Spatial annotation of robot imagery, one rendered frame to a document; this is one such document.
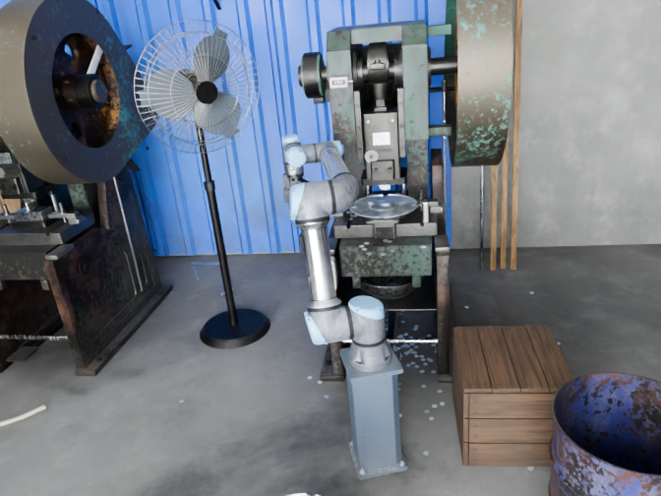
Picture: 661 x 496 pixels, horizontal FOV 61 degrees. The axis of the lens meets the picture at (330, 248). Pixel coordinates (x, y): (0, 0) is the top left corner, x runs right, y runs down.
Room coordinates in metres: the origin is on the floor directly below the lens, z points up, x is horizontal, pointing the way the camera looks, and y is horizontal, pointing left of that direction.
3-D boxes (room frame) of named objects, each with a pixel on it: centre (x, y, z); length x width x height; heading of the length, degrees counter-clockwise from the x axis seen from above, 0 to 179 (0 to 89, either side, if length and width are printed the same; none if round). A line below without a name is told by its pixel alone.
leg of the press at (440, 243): (2.52, -0.56, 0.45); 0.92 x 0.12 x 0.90; 170
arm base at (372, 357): (1.66, -0.10, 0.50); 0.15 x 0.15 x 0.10
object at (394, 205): (2.30, -0.25, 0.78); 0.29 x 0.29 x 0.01
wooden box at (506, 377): (1.75, -0.63, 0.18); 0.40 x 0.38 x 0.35; 172
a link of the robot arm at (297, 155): (2.16, 0.09, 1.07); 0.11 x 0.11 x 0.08; 8
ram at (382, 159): (2.38, -0.26, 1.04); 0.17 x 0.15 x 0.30; 170
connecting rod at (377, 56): (2.42, -0.27, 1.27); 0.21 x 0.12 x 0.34; 170
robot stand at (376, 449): (1.66, -0.10, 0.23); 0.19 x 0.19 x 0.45; 9
